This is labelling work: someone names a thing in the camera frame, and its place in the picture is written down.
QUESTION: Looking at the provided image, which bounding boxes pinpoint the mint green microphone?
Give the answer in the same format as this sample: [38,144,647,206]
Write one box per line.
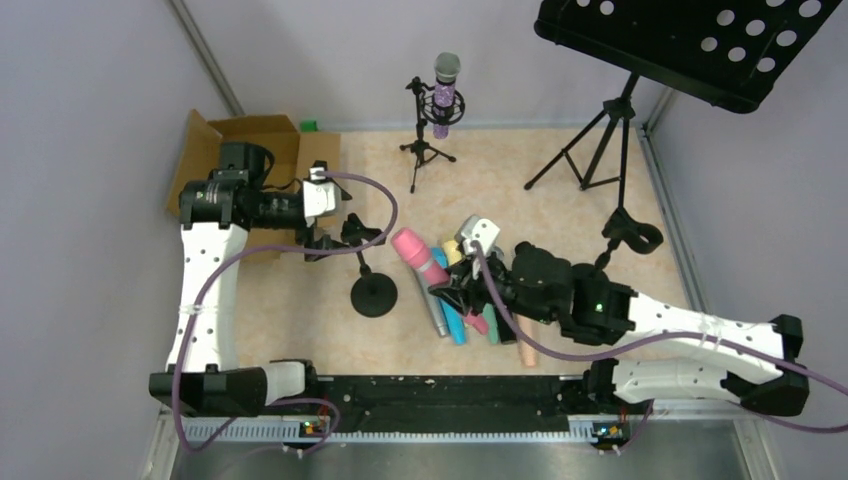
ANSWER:
[482,304,500,345]

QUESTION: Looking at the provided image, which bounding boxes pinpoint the teal blue microphone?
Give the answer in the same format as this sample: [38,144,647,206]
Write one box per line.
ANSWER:
[430,247,466,345]

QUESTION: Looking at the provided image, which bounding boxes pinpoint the black microphone silver grille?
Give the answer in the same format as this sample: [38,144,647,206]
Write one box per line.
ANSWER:
[493,246,517,345]

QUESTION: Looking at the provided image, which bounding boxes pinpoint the silver grey microphone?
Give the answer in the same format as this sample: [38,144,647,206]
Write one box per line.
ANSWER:
[413,270,449,338]

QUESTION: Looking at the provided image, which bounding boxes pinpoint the cream yellow microphone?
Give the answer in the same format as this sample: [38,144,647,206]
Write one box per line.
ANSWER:
[441,239,464,266]

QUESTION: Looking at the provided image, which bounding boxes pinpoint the beige pink microphone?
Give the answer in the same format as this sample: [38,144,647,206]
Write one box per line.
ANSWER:
[514,315,538,368]

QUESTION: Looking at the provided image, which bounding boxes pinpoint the black round-base stand with clip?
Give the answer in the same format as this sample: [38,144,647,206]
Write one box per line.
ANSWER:
[341,213,398,318]

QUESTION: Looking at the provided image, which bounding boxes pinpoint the brown cardboard box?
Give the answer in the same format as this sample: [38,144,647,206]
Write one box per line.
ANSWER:
[166,110,350,269]

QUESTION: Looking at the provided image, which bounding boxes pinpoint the black round-base stand with holder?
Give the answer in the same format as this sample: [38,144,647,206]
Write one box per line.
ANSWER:
[594,207,664,270]

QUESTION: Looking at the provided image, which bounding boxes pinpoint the black shock mount tripod stand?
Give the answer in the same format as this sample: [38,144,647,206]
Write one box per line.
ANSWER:
[399,76,466,194]

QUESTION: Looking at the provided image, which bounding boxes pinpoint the purple glitter microphone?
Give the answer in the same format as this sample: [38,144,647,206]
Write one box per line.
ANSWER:
[431,52,461,140]

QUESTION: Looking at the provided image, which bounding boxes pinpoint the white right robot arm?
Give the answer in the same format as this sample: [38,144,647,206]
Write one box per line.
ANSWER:
[429,242,810,417]

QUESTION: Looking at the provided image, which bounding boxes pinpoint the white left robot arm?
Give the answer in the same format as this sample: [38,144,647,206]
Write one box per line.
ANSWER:
[148,142,349,417]

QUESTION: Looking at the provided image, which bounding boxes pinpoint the black music stand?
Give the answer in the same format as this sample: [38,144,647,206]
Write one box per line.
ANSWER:
[534,0,841,190]

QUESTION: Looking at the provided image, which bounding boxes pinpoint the green toy block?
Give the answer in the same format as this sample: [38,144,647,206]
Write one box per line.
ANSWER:
[299,120,319,133]

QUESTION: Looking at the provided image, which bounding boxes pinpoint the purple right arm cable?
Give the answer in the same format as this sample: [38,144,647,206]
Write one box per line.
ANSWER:
[468,241,848,436]

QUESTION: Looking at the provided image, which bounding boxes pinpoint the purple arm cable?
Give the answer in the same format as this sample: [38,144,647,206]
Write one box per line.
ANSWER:
[170,170,400,454]
[468,241,848,436]

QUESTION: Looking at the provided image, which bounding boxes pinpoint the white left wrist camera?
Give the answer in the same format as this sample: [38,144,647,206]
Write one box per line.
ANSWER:
[301,166,352,224]

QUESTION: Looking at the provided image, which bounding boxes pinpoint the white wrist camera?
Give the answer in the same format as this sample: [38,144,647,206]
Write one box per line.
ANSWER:
[301,166,352,224]
[454,215,501,256]

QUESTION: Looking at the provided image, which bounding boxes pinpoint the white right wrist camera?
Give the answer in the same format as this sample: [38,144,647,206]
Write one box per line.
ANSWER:
[454,215,501,256]

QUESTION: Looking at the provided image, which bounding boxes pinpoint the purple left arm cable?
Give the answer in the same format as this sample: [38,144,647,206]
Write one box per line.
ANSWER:
[170,170,400,454]

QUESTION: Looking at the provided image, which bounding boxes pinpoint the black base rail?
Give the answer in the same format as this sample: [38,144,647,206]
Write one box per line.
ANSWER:
[278,374,631,446]

